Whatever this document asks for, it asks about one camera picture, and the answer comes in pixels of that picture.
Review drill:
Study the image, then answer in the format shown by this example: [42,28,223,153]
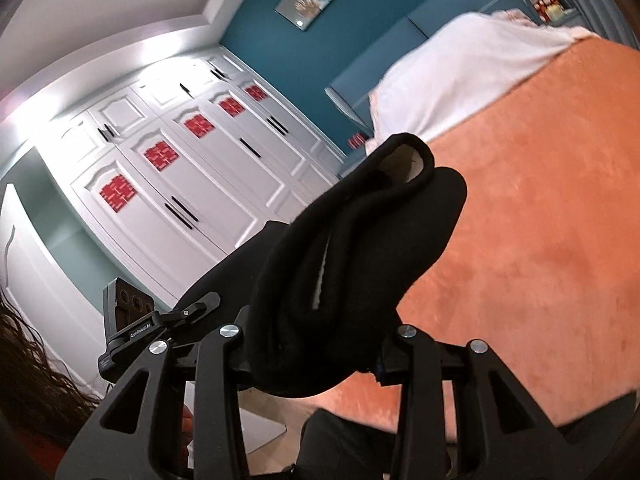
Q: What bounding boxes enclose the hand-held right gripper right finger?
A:
[375,325,576,480]

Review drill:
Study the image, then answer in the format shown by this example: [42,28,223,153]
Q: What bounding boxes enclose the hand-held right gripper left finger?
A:
[55,305,261,480]

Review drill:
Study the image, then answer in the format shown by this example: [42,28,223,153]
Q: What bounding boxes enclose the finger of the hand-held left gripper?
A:
[160,291,222,328]

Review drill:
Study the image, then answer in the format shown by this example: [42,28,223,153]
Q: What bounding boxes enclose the black pants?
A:
[175,132,468,400]

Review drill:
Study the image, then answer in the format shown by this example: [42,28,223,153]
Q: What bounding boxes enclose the person's dark hair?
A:
[0,285,101,441]

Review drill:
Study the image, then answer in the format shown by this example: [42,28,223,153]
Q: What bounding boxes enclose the white door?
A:
[0,182,108,396]

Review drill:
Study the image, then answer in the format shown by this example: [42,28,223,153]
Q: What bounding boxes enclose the person's dark trousers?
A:
[295,392,636,480]

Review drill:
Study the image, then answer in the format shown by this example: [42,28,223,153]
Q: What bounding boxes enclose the white panelled wardrobe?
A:
[35,45,346,306]

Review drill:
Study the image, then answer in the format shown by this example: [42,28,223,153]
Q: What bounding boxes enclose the orange plush blanket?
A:
[320,40,640,441]

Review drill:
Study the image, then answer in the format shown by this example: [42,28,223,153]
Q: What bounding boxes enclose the blue nightstand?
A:
[325,87,376,136]

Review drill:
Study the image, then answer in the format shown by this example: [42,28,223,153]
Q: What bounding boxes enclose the white blanket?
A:
[367,9,601,143]

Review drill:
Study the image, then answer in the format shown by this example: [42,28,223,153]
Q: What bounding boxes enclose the blue padded headboard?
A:
[330,0,543,126]

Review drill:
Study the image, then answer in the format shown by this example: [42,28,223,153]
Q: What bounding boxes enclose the red and white gift box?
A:
[534,0,563,22]

